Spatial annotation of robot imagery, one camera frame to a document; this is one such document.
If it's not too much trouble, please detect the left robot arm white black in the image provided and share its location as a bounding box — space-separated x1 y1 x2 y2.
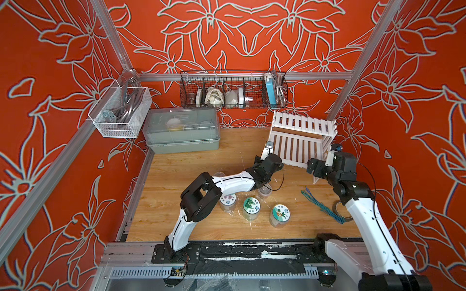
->
164 154 284 256

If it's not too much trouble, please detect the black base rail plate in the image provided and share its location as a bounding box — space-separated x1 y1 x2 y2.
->
151 239 331 264

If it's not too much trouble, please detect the seed jar radish lid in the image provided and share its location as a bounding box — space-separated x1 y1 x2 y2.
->
269 204 291 228

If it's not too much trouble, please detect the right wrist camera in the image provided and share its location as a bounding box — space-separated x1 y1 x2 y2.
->
325 143 343 166

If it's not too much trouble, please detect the light blue box in basket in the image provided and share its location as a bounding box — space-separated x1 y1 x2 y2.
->
264 73 277 109

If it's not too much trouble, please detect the clear plastic wall basket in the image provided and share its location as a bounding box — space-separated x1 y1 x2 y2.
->
88 81 152 139

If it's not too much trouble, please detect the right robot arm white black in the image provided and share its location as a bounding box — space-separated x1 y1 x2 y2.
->
307 151 433 291

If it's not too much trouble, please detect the seed jar pink flower lid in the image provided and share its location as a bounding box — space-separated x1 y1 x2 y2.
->
219 194 237 213

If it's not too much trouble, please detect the green plastic storage box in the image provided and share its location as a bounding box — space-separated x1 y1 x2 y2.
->
143 107 220 155

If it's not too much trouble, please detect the green cable tie bundle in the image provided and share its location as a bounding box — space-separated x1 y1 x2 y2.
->
301 188 345 224

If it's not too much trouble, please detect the white cloth bundle in basket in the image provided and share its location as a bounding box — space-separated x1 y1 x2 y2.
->
205 87 225 106

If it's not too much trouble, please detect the seed jar green tree lid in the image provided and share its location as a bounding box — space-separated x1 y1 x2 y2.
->
243 196 261 221

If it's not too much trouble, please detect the white slatted two-tier shelf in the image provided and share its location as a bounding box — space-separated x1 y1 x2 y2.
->
267 111 337 169

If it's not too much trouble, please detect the black wire wall basket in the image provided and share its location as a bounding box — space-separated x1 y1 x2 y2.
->
180 70 288 110

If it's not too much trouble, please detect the small clear cup back right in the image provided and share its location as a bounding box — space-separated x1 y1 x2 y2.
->
257 184 273 200

